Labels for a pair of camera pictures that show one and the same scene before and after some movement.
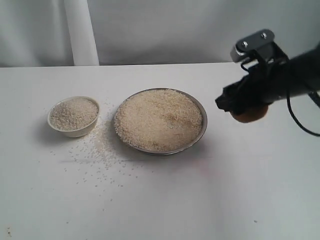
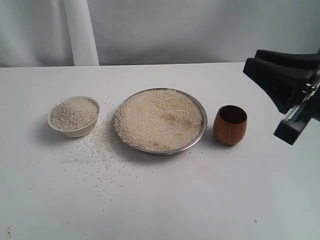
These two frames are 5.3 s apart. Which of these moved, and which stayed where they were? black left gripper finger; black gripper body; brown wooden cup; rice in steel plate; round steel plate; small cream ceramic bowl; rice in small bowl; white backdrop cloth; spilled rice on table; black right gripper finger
Moved: black right gripper finger; brown wooden cup; black gripper body; black left gripper finger
Stayed: small cream ceramic bowl; white backdrop cloth; round steel plate; rice in small bowl; spilled rice on table; rice in steel plate
